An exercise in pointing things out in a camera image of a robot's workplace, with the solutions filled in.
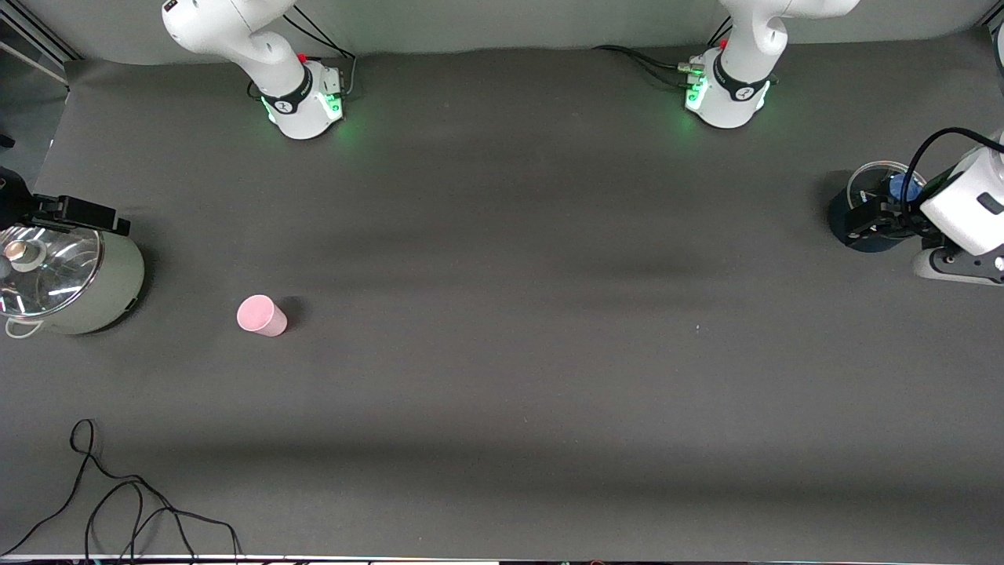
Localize dark grey table mat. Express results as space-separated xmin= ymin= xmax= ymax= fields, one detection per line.
xmin=0 ymin=31 xmax=1004 ymax=560

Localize left arm wrist cable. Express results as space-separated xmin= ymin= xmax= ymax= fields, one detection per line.
xmin=902 ymin=127 xmax=1004 ymax=205

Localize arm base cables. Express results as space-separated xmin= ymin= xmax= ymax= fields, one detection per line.
xmin=592 ymin=45 xmax=703 ymax=89
xmin=282 ymin=6 xmax=358 ymax=99

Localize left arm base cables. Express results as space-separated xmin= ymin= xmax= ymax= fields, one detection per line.
xmin=592 ymin=45 xmax=703 ymax=89

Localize glass lid with blue knob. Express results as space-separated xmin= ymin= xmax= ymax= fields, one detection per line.
xmin=847 ymin=161 xmax=928 ymax=206

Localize pink plastic cup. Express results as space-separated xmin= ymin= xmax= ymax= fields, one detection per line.
xmin=237 ymin=294 xmax=288 ymax=337

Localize thin black loose cable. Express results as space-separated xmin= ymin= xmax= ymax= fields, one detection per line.
xmin=0 ymin=418 xmax=242 ymax=560

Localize glass lid with beige knob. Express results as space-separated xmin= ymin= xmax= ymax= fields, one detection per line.
xmin=0 ymin=226 xmax=104 ymax=319

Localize grey-green cooking pot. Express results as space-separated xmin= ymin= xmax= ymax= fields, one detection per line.
xmin=0 ymin=224 xmax=146 ymax=338

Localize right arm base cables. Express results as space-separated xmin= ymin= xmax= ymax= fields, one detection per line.
xmin=282 ymin=6 xmax=358 ymax=99

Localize aluminium frame rail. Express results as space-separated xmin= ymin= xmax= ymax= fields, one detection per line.
xmin=0 ymin=12 xmax=81 ymax=89

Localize dark blue saucepan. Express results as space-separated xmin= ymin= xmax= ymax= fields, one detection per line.
xmin=828 ymin=161 xmax=930 ymax=253

